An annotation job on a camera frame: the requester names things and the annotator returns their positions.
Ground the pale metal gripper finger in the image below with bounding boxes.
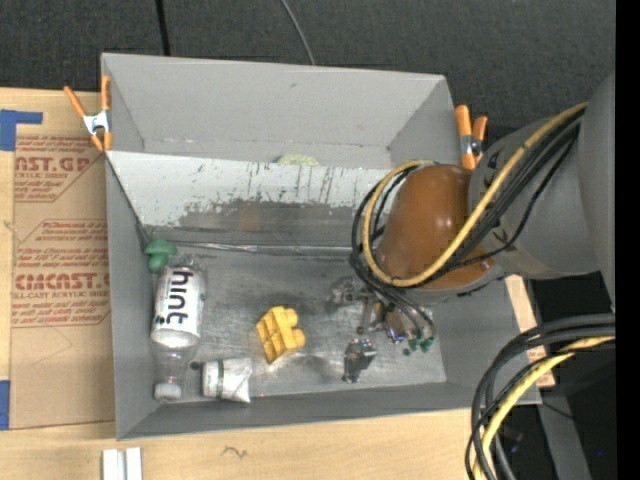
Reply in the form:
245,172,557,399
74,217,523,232
326,277,375,310
341,336,379,385

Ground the pale green sponge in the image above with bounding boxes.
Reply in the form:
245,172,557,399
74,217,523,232
274,153,321,167

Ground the green toy mushroom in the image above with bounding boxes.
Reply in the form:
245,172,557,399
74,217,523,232
143,238,179,274

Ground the clear plastic bottle white label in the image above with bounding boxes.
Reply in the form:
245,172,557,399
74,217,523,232
148,251,209,402

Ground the yellow toy waffle block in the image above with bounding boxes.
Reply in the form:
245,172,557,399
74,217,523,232
255,305,307,365

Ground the brown cardboard board red print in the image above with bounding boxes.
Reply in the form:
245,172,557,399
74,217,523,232
0,86,119,432

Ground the grey metal bin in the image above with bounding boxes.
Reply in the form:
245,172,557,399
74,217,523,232
99,51,544,442

